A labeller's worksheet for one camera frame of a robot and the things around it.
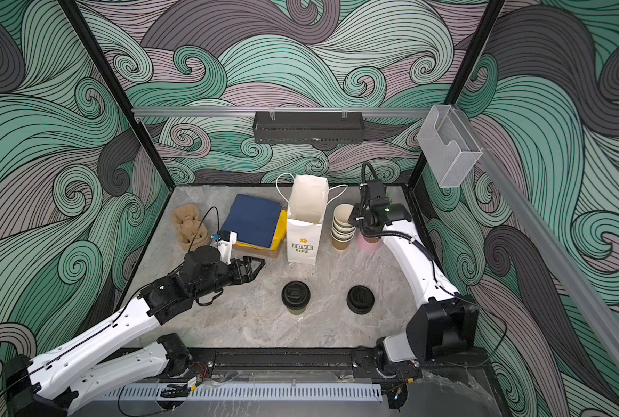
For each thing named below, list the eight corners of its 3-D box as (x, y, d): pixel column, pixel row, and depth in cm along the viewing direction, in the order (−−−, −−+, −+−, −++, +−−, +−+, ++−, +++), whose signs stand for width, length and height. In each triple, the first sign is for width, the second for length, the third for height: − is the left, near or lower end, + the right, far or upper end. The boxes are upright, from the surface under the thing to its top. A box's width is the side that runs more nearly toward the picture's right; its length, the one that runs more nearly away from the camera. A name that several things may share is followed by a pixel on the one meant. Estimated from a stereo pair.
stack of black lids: (348, 314, 85) (350, 309, 81) (345, 291, 90) (347, 285, 86) (373, 314, 85) (376, 309, 81) (369, 291, 90) (372, 285, 86)
